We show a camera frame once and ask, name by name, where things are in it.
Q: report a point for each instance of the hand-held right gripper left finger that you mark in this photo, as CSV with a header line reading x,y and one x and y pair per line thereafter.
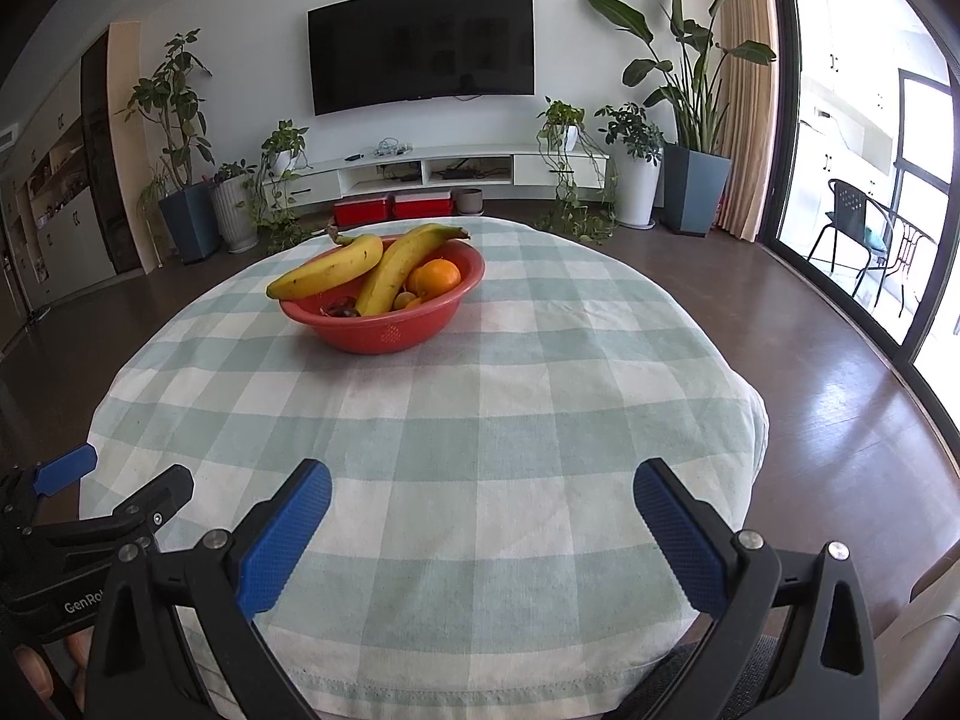
x,y
289,540

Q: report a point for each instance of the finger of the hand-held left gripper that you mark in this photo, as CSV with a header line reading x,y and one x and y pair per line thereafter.
x,y
67,469
161,495

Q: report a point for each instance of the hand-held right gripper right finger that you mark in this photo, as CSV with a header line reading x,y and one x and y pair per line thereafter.
x,y
679,532

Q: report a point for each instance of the red plastic colander bowl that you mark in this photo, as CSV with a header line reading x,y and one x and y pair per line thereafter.
x,y
382,334

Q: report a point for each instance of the dark purple fruit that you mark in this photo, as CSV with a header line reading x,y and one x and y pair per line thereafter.
x,y
343,307

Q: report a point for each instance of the yellow-brown kiwi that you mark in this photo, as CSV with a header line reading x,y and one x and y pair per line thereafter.
x,y
409,302

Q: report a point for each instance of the small yellow banana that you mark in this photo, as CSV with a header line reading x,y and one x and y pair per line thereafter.
x,y
322,274

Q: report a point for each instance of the large yellow banana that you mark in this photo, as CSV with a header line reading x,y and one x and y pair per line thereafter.
x,y
397,262

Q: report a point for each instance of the person's left hand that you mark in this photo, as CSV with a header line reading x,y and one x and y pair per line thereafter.
x,y
34,671

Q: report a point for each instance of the green checked tablecloth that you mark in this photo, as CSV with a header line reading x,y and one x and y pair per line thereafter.
x,y
487,427

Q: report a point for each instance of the beige armchair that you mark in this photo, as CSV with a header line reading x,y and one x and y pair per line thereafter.
x,y
926,637

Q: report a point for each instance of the blue-grey planter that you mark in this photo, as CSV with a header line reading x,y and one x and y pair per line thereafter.
x,y
696,191
189,225

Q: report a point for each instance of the white ribbed planter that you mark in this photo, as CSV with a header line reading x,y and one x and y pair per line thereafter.
x,y
235,217

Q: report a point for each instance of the small green plant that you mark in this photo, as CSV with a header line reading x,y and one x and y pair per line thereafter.
x,y
232,171

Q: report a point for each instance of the red storage box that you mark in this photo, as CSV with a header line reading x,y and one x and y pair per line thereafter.
x,y
364,211
422,205

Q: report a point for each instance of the tall white planter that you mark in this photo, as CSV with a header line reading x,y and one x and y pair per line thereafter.
x,y
637,195

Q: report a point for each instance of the small white pot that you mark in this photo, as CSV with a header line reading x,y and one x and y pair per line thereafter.
x,y
568,138
283,163

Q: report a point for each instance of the metal balcony table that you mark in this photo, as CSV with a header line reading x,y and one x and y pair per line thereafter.
x,y
911,247

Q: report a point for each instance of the black metal chair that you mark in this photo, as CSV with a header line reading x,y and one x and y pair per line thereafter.
x,y
851,199

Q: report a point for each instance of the trailing pothos plant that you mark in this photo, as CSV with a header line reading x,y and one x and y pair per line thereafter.
x,y
562,112
285,139

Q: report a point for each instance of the grey flower pot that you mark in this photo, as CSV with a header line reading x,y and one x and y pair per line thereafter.
x,y
469,202

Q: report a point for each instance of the tall leafy plant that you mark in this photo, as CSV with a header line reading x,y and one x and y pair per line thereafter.
x,y
172,97

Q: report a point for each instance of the white television cabinet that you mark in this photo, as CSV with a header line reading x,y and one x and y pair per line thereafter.
x,y
540,169

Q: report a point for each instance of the bushy green plant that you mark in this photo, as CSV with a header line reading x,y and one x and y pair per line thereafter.
x,y
634,131

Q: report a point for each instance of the black set-top device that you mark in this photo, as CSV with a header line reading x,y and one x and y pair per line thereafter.
x,y
461,175

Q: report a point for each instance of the beige curtain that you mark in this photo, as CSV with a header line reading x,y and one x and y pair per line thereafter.
x,y
746,90

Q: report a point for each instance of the bird of paradise plant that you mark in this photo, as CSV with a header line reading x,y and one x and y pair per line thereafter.
x,y
697,75

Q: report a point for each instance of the white balcony cabinet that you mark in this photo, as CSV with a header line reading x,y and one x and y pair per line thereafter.
x,y
840,52

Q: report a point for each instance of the dark wall panel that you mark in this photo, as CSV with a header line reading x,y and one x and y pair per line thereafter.
x,y
105,165

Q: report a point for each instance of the black sliding door frame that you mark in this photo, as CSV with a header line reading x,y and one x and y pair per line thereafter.
x,y
780,90

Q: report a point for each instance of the black wall television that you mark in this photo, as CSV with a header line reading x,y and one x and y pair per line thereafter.
x,y
420,45

